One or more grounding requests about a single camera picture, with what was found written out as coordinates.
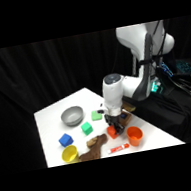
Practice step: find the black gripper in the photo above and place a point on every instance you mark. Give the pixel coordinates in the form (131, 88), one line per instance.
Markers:
(114, 119)

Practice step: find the red and white marker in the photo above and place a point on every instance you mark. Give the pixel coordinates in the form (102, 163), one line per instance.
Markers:
(118, 148)

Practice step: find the yellow cup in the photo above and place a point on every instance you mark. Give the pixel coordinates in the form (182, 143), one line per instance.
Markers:
(70, 154)

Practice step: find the red cube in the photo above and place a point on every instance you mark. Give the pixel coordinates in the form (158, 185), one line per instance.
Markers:
(112, 134)

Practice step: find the tan tag on wrist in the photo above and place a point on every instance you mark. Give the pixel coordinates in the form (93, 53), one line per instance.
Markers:
(129, 106)

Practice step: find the small green light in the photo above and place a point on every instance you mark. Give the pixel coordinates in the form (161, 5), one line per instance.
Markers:
(155, 87)

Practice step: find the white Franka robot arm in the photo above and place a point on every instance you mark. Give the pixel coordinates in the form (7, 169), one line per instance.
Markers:
(134, 39)

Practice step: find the black robot stand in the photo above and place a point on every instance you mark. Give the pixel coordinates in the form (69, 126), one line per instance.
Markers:
(160, 112)

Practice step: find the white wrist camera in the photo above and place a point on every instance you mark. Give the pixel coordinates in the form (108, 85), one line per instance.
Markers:
(101, 110)

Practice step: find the green cube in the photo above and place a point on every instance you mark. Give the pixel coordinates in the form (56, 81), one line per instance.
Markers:
(86, 128)

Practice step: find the blue lit keyboard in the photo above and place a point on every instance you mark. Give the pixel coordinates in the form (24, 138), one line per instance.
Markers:
(186, 65)

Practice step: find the grey bowl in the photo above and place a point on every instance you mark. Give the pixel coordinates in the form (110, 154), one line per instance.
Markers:
(72, 116)

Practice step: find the black curtain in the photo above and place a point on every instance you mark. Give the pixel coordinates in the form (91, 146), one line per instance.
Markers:
(20, 83)

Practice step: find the light green soft block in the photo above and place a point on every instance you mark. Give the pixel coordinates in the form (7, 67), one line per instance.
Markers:
(95, 115)

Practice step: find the brown plush dinosaur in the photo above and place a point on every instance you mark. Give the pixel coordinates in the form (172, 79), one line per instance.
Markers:
(94, 147)

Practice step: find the orange cup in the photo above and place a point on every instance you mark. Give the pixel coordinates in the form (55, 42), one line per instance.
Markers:
(134, 135)

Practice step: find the blue cube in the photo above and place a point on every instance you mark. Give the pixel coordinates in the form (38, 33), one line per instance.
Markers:
(65, 140)

